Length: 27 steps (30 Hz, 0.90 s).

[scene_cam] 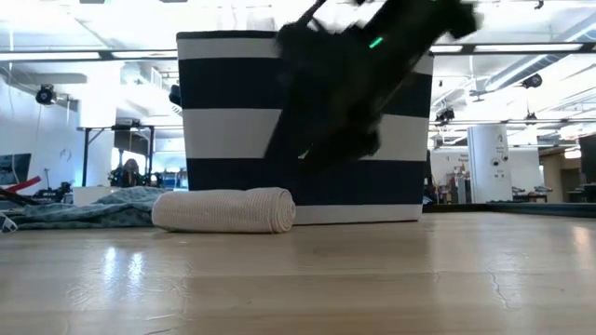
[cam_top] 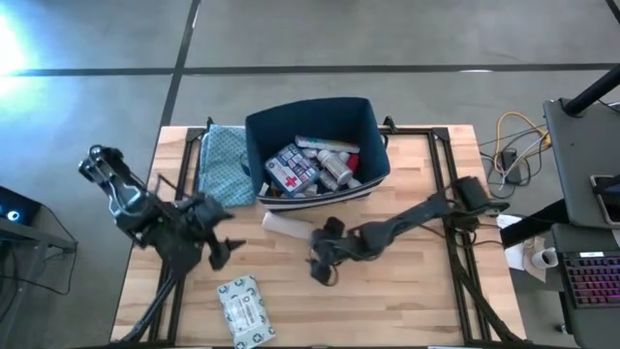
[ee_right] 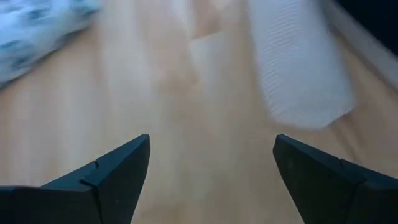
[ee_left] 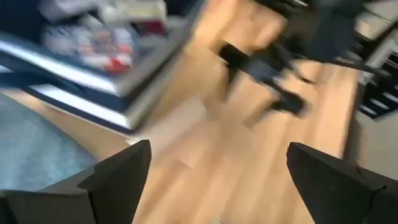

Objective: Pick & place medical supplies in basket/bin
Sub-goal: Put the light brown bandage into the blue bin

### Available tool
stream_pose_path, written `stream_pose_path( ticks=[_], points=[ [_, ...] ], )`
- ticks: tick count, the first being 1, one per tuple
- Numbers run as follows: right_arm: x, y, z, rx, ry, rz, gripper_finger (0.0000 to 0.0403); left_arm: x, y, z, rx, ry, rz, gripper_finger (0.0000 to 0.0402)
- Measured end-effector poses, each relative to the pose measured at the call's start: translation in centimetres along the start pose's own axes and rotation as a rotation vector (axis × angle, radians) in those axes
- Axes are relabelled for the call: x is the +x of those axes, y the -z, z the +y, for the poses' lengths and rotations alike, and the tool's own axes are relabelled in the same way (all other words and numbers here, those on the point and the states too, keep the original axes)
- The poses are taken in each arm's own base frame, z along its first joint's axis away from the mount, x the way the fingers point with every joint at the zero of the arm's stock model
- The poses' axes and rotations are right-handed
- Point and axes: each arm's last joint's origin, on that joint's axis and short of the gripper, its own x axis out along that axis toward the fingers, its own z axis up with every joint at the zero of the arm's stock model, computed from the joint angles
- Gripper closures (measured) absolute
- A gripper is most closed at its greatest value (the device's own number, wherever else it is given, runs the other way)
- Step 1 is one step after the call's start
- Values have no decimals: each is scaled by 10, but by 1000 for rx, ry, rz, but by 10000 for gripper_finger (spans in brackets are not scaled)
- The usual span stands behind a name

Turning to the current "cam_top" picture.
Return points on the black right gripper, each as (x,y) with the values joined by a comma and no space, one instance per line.
(334,247)

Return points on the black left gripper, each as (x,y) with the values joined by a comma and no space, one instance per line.
(208,218)

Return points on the white patterned pouch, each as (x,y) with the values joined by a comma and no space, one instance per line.
(244,312)

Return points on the white bottle blue label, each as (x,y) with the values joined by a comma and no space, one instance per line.
(328,180)

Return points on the white bottle pink label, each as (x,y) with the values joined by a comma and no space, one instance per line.
(354,183)

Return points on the blue first aid kit case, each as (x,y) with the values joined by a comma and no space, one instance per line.
(290,169)

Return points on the large white pill bottle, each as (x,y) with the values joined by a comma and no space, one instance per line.
(335,167)

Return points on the red plastic tube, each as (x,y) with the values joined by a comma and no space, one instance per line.
(353,162)

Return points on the long white AUVON box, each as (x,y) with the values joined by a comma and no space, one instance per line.
(327,144)

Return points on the navy white striped fabric basket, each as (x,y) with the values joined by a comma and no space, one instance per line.
(310,118)

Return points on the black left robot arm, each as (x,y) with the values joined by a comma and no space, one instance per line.
(126,199)

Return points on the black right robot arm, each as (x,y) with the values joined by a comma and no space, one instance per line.
(412,218)

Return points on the white tube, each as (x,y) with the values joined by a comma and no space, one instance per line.
(286,225)

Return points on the blue patterned cloth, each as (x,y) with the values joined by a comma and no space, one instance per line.
(223,169)

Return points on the grey metal shelf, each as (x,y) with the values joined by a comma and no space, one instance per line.
(39,237)

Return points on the black device blue light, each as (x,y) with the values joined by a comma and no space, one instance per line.
(19,206)

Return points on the white mug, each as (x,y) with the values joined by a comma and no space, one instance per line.
(545,258)

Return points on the backlit black keyboard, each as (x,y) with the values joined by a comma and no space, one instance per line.
(593,281)

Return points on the dark grey desk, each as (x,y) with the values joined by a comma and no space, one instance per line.
(591,329)

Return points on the black tablet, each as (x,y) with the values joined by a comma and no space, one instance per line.
(608,199)

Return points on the black pole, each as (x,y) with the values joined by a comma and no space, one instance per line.
(593,92)

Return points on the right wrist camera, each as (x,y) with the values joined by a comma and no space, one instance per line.
(334,226)

